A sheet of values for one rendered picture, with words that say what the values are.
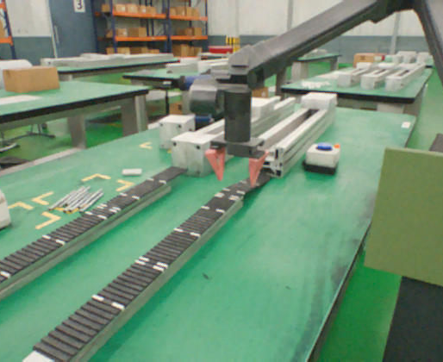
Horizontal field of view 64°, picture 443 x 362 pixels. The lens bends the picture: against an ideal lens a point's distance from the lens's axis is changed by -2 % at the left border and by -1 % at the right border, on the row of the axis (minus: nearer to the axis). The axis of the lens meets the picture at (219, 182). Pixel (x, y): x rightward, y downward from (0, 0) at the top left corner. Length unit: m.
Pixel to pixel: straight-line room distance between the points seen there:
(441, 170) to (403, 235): 0.12
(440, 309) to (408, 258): 0.11
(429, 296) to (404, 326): 0.08
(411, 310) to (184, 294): 0.38
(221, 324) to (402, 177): 0.33
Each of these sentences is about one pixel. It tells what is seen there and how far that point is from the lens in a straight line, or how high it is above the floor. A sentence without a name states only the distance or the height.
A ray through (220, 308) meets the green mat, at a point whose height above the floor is 0.78.
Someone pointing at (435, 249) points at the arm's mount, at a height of 0.84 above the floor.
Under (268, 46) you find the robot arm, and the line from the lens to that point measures 0.80.
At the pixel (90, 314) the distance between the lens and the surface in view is 0.50.
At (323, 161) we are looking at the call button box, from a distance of 1.02.
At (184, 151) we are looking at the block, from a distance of 0.97.
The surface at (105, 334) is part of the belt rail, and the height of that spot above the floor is 0.79.
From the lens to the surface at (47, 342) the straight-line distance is 0.48.
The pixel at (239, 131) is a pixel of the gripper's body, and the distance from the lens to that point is 0.74.
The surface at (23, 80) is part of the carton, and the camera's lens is 2.84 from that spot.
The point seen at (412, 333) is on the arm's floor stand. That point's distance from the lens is 0.74.
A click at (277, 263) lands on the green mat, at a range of 0.63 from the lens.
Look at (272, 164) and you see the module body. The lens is 0.97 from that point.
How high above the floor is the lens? 1.13
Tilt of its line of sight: 22 degrees down
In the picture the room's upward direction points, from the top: straight up
